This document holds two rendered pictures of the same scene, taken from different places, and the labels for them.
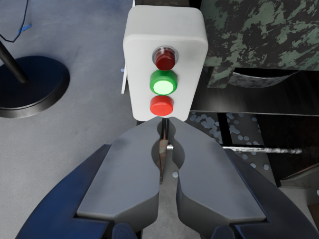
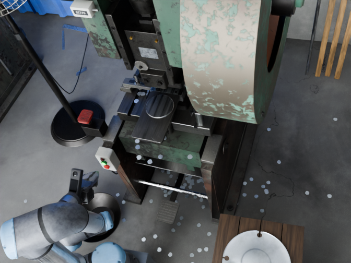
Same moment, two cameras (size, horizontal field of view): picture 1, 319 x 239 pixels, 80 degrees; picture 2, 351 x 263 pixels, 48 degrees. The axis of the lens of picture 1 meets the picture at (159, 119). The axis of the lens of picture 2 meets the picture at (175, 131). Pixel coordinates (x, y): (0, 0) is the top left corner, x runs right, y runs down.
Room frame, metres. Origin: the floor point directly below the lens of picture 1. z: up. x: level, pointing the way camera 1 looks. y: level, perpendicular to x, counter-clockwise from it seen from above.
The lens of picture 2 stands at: (-0.48, -0.87, 2.13)
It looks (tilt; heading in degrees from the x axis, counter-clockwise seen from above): 56 degrees down; 35
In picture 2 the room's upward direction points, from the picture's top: 17 degrees counter-clockwise
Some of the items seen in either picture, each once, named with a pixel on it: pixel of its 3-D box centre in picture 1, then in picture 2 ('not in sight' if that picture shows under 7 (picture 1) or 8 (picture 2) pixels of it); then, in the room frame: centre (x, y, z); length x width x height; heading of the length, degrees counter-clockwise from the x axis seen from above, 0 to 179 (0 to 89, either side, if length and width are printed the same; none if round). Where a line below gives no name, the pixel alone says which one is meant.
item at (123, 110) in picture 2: not in sight; (173, 98); (0.50, -0.23, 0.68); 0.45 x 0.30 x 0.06; 92
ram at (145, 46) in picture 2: not in sight; (153, 49); (0.46, -0.23, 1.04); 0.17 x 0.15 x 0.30; 2
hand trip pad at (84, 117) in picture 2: not in sight; (88, 120); (0.26, 0.09, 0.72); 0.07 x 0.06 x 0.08; 2
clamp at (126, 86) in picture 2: not in sight; (136, 82); (0.49, -0.06, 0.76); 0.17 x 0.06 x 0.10; 92
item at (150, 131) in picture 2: not in sight; (159, 123); (0.32, -0.23, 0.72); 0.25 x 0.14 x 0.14; 2
